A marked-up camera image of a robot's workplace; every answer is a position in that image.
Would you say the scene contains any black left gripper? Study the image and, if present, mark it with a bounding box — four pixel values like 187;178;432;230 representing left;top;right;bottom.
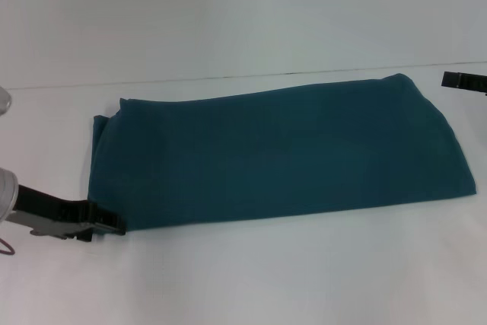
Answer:
7;183;127;244

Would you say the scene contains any teal blue printed t-shirt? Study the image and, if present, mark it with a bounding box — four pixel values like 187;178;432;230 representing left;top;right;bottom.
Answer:
86;72;479;233

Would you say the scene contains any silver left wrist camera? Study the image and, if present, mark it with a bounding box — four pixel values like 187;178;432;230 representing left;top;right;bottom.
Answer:
0;86;13;116

